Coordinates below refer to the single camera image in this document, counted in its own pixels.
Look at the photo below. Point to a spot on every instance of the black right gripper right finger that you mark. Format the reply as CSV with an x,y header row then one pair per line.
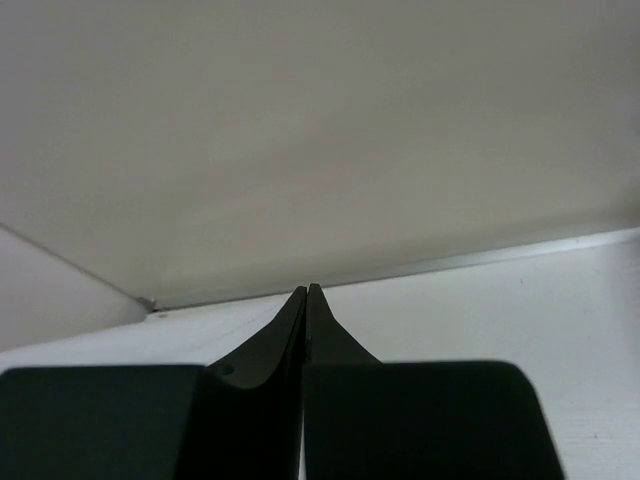
x,y
333,358

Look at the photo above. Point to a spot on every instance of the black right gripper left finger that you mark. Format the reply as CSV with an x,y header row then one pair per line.
x,y
247,411

